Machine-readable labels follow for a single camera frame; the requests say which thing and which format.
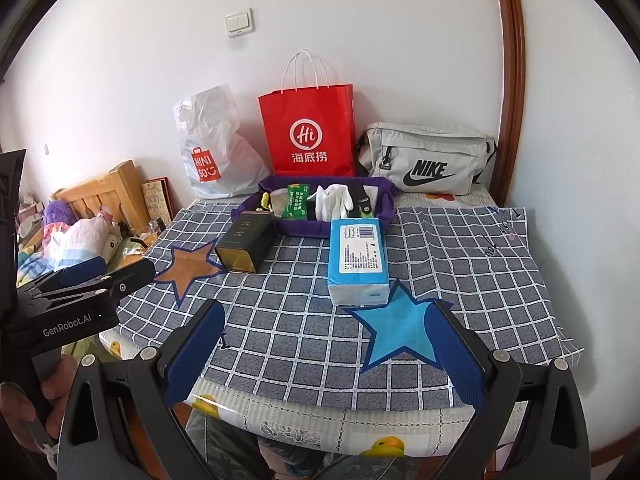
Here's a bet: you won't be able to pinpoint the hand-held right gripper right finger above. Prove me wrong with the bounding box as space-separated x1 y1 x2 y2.
431 300 591 480

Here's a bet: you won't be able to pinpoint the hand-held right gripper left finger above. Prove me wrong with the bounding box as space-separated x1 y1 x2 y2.
57 299 227 480

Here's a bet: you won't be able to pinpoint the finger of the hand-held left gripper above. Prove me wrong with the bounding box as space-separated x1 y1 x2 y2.
17 256 108 293
30 258 157 311

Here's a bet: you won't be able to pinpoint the purple towel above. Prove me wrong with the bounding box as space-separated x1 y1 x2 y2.
231 175 396 239

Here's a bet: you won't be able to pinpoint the dark green snack packet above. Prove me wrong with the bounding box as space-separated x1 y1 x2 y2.
281 185 313 221

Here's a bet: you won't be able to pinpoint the black strap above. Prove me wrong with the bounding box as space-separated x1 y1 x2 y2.
350 185 373 218

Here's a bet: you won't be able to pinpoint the white gloves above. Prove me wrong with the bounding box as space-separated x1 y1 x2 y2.
307 185 353 221

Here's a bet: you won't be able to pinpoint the person's left hand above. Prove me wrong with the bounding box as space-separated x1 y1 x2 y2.
0 357 76 441

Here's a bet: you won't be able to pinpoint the wooden bedside table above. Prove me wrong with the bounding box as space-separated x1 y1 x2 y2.
117 230 161 268

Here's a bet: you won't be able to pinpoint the colourful striped quilt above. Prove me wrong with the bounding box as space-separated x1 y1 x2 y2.
15 215 126 286

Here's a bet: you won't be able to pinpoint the purple plush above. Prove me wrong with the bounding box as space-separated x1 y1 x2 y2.
42 200 73 226

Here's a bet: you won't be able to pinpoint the patterned book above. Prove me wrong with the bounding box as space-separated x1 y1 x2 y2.
141 176 175 226

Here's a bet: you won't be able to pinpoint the wooden headboard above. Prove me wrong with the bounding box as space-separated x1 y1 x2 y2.
52 160 151 231

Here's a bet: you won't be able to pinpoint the grey checked blanket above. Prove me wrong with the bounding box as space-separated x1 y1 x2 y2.
117 195 586 408

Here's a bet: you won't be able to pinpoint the dark green tin box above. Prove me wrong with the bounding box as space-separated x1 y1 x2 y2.
215 211 278 274

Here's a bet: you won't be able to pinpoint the blue tissue pack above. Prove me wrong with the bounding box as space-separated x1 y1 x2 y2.
327 217 391 306

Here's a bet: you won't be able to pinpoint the white plastic shopping bag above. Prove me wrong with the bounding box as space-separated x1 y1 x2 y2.
173 83 271 199

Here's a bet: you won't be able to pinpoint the grey waist bag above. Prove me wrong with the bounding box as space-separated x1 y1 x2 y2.
356 122 498 196

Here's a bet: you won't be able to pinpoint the red paper bag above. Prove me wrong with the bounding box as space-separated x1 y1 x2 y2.
258 50 357 179

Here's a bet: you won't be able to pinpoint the white wall light switch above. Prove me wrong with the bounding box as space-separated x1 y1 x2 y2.
223 8 254 38

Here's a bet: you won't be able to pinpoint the wooden door frame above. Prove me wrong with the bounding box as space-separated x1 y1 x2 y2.
490 0 526 206

